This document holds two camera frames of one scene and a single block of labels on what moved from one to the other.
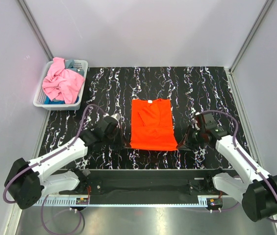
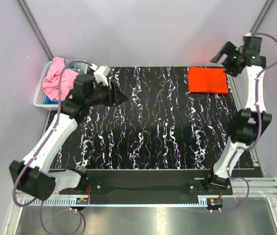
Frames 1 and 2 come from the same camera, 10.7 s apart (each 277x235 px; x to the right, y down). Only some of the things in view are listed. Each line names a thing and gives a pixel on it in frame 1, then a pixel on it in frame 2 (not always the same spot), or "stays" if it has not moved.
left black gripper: [121, 142] to [119, 97]
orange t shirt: [151, 125] to [207, 80]
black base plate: [161, 186] stays
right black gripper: [191, 146] to [228, 49]
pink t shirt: [62, 83] stays
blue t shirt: [48, 101] stays
